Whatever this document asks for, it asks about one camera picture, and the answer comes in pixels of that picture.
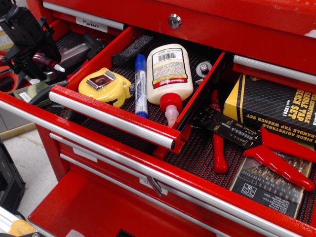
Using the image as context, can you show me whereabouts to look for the cardboard box in background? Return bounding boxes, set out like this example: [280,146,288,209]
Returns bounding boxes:
[0,30,13,50]

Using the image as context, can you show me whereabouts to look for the black foam block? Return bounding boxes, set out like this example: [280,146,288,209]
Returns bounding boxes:
[112,35,154,66]

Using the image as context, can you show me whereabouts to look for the silver cabinet key lock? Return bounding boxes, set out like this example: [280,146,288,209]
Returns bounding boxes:
[168,14,182,29]

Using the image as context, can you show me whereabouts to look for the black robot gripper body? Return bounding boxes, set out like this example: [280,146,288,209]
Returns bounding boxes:
[0,0,47,52]

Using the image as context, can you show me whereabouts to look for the small red open drawer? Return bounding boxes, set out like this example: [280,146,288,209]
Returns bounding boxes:
[49,26,227,153]

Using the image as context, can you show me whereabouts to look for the red metal tool chest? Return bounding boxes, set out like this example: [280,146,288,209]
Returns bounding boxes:
[0,0,316,237]

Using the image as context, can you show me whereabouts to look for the red handled wire stripper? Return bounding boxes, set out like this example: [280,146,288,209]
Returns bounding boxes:
[192,106,316,191]

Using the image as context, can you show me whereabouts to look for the white wood glue bottle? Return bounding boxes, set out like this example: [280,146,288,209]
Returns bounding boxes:
[147,43,194,127]

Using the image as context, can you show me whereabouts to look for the green clear plastic case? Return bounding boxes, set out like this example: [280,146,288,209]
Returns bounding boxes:
[13,81,49,103]

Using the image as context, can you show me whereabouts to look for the round metal washer bolt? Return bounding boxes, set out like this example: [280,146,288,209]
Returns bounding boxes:
[196,61,213,78]

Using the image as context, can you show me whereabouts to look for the red handled pliers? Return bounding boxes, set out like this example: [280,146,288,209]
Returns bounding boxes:
[210,90,228,174]

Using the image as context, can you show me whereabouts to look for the wide red open drawer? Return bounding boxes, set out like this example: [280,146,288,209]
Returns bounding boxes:
[0,19,316,237]

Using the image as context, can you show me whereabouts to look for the orange handled scissors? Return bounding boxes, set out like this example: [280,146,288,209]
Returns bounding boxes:
[0,50,24,94]

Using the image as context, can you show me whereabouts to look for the black yellow tap wrench box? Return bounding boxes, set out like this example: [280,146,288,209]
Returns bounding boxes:
[223,74,316,146]

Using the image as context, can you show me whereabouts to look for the black equipment box on floor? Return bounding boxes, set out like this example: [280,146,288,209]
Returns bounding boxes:
[0,140,26,212]

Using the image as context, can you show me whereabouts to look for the drill bit set case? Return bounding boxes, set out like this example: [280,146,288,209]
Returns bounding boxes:
[230,157,305,218]

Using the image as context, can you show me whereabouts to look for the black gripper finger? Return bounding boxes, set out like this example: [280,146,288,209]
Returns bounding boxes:
[37,27,61,62]
[2,48,47,80]

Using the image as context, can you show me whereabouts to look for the dark red glue tube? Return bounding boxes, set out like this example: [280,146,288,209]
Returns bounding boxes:
[32,53,66,72]

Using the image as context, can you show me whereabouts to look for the blue white marker pen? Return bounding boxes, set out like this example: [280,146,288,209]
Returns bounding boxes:
[135,54,148,119]

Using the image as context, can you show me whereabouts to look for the black handled utility tool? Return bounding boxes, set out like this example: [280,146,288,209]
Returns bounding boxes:
[83,32,108,60]

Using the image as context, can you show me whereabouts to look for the yellow tape measure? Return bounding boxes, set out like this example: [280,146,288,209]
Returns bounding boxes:
[78,68,135,108]

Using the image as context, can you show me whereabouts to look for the chrome ratchet wrench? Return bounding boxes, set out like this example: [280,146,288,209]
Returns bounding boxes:
[44,43,90,82]

